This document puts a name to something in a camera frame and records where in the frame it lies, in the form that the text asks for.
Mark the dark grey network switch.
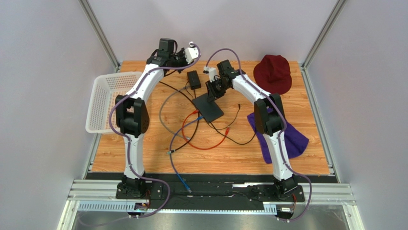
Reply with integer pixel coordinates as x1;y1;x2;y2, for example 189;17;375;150
192;94;224;123

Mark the grey ethernet cable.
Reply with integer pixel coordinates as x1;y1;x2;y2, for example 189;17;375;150
159;83;192;141

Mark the thin black power cable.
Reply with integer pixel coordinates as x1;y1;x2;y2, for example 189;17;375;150
186;81;256;145

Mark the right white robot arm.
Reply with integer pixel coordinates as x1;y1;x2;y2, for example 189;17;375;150
203;60;298;199

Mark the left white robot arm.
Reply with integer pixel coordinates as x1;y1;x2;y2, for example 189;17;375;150
110;38;200;195

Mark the black power adapter brick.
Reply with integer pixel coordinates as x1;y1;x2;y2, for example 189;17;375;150
187;70;202;90

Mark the dark red bucket hat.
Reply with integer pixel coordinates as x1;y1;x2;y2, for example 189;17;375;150
253;55;292;95

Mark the white plastic perforated basket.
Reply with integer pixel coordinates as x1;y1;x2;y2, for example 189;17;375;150
85;71;142;134

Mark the purple cloth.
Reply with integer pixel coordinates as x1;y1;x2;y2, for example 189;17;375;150
247;113;309;164

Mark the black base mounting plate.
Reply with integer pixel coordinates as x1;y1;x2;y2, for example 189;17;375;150
85;172;339;211

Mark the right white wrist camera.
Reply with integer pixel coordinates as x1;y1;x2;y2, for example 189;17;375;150
203;66;217;82

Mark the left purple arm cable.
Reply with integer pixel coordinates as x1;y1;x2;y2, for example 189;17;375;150
78;41;202;228

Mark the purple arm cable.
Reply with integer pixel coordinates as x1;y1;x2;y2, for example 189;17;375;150
78;41;202;228
205;48;312;223

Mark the blue ethernet cable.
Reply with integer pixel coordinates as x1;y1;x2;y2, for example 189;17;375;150
169;116;204;193

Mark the red ethernet cable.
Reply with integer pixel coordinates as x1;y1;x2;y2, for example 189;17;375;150
181;110;231;150

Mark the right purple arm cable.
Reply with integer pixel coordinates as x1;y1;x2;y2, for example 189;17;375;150
205;48;312;223

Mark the aluminium frame rail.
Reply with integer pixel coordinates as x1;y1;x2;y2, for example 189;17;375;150
58;180;364;230

